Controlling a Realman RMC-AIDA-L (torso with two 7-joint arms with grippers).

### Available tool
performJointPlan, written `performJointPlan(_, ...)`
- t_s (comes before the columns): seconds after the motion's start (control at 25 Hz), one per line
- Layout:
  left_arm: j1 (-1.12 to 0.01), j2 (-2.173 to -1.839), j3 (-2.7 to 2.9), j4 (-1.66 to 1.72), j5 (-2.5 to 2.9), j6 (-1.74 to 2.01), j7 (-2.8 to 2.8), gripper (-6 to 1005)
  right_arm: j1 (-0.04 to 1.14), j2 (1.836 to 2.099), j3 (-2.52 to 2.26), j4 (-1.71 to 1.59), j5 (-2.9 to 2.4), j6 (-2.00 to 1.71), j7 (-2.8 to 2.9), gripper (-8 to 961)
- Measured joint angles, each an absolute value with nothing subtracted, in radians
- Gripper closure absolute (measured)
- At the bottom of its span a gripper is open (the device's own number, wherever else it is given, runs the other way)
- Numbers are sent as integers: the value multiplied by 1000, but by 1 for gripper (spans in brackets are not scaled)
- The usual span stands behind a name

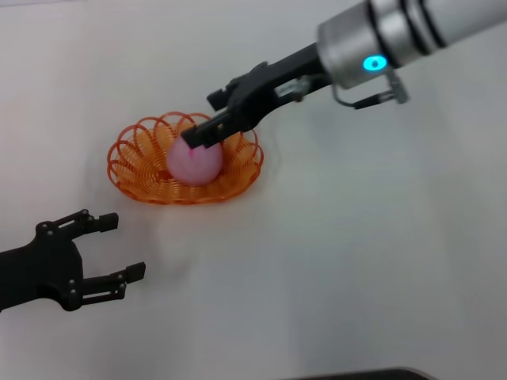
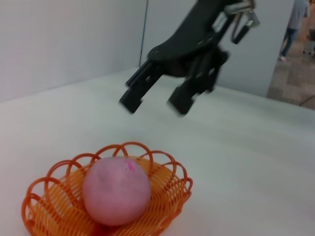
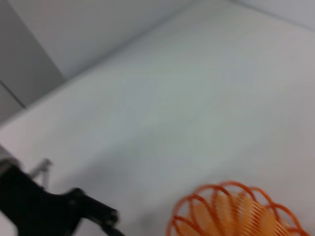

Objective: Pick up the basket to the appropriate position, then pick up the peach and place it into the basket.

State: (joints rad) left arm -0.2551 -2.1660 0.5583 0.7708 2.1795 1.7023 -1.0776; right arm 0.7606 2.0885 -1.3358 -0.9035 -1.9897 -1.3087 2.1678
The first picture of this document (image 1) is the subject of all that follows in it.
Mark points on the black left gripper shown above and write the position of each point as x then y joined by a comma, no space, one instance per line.
39,273

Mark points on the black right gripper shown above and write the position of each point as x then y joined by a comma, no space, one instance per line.
261,91

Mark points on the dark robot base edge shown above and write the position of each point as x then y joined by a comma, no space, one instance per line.
376,375

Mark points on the pink peach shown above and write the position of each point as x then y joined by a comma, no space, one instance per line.
194,166

